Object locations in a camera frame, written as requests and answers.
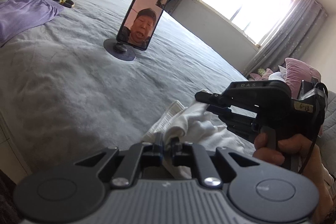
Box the white long pants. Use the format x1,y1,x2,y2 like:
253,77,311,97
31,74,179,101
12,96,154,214
141,99,257,179

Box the person right hand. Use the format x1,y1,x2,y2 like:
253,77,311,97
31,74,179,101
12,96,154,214
253,133,329,194

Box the folded grey pink duvet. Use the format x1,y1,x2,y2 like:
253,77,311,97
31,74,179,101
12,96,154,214
248,66,287,82

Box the maroon pillow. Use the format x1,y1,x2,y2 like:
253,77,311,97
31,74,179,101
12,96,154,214
285,57,321,98

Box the grey curtain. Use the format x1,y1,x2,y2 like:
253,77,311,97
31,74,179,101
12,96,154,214
242,0,327,77

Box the grey quilted headboard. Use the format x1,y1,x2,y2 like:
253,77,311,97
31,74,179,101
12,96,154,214
317,90,336,176

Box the grey bed sheet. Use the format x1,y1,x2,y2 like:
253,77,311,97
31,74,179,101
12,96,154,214
1,0,243,171

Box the round phone stand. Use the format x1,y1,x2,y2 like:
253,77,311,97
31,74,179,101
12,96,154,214
103,39,135,61

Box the black smartphone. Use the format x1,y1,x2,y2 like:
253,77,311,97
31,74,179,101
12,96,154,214
117,0,169,51

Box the yellow black scissors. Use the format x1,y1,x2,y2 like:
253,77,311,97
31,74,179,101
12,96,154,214
52,0,75,9

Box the purple garment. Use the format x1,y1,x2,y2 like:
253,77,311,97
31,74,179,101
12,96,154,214
1,0,64,46

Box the black camera box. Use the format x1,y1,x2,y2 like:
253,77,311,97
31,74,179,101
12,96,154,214
297,77,329,110

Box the black cable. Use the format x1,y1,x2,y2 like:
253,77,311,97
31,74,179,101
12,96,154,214
299,82,329,175

